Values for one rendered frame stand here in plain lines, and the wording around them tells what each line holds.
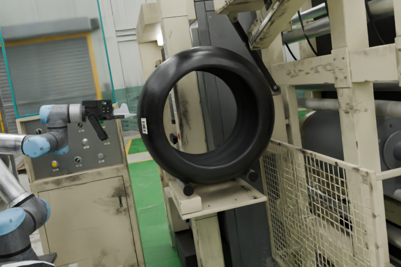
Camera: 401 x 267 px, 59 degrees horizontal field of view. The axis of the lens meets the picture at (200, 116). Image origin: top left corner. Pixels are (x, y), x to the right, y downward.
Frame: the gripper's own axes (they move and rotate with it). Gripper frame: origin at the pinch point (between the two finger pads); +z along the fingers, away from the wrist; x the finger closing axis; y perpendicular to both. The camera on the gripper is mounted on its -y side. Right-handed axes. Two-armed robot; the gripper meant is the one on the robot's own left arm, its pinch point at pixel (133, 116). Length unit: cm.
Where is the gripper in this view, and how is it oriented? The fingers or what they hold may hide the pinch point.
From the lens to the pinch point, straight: 148.5
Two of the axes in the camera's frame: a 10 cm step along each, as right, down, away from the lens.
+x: -2.2, -0.7, 9.7
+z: 9.8, -0.4, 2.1
